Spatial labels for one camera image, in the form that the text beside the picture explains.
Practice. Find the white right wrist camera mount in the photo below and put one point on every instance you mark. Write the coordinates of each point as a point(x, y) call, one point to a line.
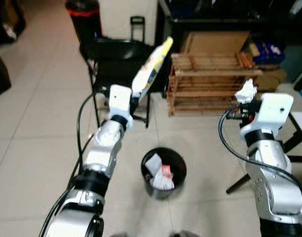
point(272, 113)

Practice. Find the round black rubbish bin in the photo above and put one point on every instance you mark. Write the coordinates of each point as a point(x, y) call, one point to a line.
point(179, 163)

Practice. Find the wooden slat rack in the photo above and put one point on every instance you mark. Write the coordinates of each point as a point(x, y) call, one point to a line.
point(210, 84)

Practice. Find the yellow snack bag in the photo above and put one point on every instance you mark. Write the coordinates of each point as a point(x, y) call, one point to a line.
point(150, 69)

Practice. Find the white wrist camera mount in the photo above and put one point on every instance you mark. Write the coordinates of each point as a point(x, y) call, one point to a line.
point(119, 103)
point(272, 113)

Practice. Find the white tissue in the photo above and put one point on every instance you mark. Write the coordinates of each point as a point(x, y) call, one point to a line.
point(246, 91)

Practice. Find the blue printed bag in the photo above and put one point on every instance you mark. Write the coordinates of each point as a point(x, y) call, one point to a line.
point(269, 52)

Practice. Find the black chair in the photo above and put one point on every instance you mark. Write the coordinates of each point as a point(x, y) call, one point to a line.
point(116, 54)

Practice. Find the black bin with red band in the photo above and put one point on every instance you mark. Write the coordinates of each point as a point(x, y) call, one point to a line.
point(84, 22)

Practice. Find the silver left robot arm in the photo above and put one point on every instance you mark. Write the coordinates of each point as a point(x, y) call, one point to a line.
point(99, 158)

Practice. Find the brown cardboard box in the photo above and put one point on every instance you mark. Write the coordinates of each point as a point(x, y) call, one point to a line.
point(215, 43)

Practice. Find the black desk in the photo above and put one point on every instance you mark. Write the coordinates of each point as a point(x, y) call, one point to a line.
point(215, 22)

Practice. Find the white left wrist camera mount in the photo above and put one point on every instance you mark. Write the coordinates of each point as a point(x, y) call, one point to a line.
point(119, 103)

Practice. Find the red and white wrapper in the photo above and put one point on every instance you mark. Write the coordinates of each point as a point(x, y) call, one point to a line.
point(164, 173)

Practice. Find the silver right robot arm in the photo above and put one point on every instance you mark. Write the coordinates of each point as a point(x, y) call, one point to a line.
point(274, 187)

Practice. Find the white paper trash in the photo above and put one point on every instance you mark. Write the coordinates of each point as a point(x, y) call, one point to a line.
point(153, 164)

